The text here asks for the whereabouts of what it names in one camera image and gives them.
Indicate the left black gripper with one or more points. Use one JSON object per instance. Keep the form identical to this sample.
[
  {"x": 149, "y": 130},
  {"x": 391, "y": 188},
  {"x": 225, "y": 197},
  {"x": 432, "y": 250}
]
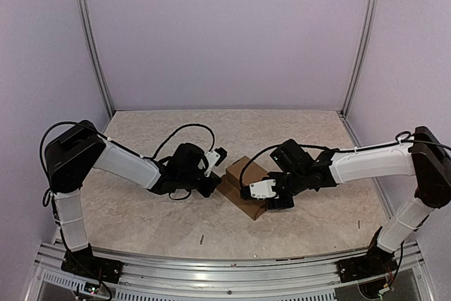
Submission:
[{"x": 215, "y": 181}]

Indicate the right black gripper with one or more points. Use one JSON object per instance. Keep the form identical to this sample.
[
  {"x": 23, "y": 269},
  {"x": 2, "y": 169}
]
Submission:
[{"x": 280, "y": 204}]

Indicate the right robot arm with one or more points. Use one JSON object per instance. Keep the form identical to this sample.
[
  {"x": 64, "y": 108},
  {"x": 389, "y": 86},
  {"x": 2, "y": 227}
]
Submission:
[{"x": 416, "y": 154}]

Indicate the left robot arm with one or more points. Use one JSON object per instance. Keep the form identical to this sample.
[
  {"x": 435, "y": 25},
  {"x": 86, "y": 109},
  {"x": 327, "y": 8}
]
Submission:
[{"x": 68, "y": 159}]

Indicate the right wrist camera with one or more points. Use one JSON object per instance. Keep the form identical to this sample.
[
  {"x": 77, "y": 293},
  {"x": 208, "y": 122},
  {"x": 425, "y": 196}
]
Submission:
[{"x": 264, "y": 189}]

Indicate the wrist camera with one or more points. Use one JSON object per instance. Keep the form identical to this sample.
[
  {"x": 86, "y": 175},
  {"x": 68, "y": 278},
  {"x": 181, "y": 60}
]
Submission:
[
  {"x": 264, "y": 189},
  {"x": 214, "y": 158}
]

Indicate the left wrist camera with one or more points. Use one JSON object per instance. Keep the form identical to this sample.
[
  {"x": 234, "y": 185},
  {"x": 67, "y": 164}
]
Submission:
[{"x": 214, "y": 158}]

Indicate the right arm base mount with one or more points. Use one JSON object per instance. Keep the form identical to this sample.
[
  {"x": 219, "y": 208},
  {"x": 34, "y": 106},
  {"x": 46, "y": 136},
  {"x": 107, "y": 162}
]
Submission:
[{"x": 365, "y": 266}]

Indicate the front aluminium rail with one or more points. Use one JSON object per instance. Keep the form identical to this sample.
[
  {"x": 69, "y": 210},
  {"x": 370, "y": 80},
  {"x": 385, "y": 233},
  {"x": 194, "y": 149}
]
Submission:
[{"x": 149, "y": 277}]

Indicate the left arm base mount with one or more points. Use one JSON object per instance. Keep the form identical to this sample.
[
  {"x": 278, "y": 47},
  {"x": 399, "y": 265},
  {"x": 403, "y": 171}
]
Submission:
[{"x": 97, "y": 268}]

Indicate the right aluminium frame post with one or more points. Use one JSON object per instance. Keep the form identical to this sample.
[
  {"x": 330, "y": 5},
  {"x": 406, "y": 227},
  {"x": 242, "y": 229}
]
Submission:
[{"x": 364, "y": 39}]

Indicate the aluminium frame post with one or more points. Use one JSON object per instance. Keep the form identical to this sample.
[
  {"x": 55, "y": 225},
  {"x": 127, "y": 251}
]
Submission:
[
  {"x": 92, "y": 49},
  {"x": 364, "y": 39}
]

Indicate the left aluminium frame post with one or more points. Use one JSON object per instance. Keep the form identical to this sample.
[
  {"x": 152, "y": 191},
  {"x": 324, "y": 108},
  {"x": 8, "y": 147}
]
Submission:
[{"x": 92, "y": 49}]

